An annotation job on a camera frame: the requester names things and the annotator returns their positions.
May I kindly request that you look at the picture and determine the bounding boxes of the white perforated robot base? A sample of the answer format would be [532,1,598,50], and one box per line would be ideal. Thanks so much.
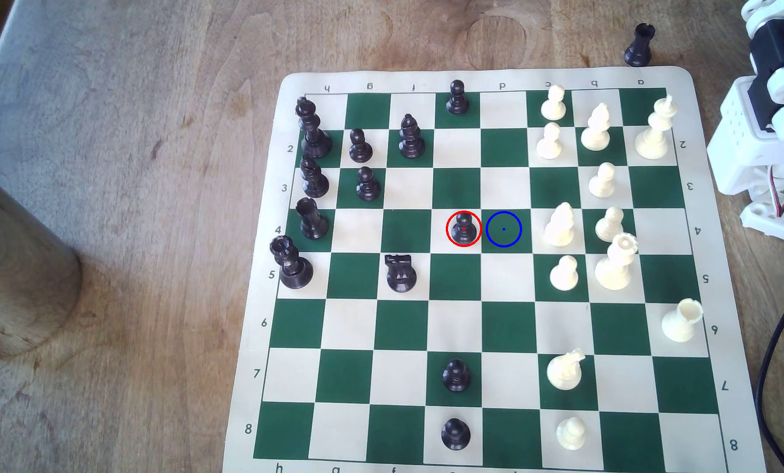
[706,78,784,251]

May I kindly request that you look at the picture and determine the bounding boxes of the white chess bishop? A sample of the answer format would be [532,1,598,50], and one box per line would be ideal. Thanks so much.
[543,201,577,248]
[580,102,611,152]

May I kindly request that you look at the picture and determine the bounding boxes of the black chess knight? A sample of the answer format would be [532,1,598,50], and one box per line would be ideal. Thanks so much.
[299,155,330,199]
[384,254,418,294]

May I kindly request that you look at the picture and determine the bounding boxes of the black chess queen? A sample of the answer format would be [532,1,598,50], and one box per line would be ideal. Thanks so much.
[269,235,314,290]

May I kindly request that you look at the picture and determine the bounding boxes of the black chess rook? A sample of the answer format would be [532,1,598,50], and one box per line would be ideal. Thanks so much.
[623,23,657,68]
[296,197,330,240]

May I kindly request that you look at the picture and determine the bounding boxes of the green and cream chess mat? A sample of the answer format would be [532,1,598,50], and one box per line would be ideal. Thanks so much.
[221,66,770,473]

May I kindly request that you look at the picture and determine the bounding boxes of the white chess king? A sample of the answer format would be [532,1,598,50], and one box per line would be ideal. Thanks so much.
[634,95,678,160]

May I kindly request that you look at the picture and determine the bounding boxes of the white chess rook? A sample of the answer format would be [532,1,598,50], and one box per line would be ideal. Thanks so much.
[661,297,704,343]

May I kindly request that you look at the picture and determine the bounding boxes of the black chess pawn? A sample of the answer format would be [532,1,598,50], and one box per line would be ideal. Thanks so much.
[442,359,472,394]
[446,79,470,116]
[452,213,477,244]
[356,166,381,202]
[349,128,374,164]
[441,418,472,452]

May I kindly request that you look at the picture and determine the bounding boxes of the black chess king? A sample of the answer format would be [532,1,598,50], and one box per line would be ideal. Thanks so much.
[295,96,332,159]

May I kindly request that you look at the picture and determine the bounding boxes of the white chess queen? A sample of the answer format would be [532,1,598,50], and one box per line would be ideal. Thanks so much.
[594,233,639,291]

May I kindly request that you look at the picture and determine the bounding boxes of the round wooden post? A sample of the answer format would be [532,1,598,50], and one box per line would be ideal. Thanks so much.
[0,161,83,359]

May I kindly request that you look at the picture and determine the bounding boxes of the white chess knight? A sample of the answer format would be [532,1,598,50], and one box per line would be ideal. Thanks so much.
[546,349,586,391]

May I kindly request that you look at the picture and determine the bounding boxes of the black chess bishop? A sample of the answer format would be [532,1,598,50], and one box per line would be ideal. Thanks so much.
[399,113,426,159]

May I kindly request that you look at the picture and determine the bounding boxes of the white chess pawn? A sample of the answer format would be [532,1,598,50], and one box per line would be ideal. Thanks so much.
[595,207,625,243]
[540,85,568,122]
[588,162,617,199]
[556,417,587,452]
[536,122,562,160]
[550,255,579,292]

